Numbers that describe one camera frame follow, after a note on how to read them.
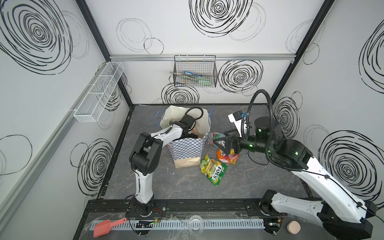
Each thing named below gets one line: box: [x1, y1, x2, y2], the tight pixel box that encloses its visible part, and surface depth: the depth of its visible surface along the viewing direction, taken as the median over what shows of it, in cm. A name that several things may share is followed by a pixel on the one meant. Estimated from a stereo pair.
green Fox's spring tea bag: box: [200, 154, 228, 187], surface depth 86 cm
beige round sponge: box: [286, 220, 301, 235], surface depth 69 cm
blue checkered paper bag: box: [155, 105, 215, 168], surface depth 81 cm
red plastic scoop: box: [93, 218, 127, 238], surface depth 70 cm
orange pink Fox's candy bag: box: [216, 148, 240, 165], surface depth 89 cm
